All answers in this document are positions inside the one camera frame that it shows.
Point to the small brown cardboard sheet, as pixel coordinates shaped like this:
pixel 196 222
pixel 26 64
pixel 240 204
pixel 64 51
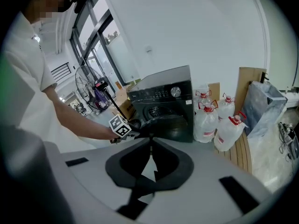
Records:
pixel 215 91

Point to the wooden slatted board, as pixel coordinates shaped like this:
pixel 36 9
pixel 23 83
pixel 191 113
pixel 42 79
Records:
pixel 240 153

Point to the purple bag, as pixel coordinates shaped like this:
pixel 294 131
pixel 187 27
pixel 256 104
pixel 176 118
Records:
pixel 100 97

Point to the clear water jug red cap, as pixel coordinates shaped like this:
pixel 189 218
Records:
pixel 226 108
pixel 202 98
pixel 205 125
pixel 229 134

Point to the grey plastic-wrapped box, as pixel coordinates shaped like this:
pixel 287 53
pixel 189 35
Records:
pixel 264 108

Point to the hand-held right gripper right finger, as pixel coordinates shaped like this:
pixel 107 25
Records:
pixel 205 178

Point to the person's white shirt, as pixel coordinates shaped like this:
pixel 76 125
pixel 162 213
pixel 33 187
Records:
pixel 23 78

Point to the black washing machine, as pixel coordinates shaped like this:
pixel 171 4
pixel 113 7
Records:
pixel 163 80

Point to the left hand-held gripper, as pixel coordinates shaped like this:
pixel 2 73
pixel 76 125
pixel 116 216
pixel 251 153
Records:
pixel 120 126

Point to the large brown cardboard sheet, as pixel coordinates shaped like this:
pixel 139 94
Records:
pixel 247 85

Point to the brown cardboard box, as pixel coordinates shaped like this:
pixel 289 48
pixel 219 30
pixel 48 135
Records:
pixel 127 106

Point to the large black-framed glass window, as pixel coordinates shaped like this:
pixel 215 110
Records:
pixel 98 38

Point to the black standing fan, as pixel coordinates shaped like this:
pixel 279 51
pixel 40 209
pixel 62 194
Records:
pixel 86 87

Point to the person's left forearm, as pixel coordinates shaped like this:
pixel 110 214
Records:
pixel 77 122

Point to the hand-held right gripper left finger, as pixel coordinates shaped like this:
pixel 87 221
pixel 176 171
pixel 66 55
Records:
pixel 98 169

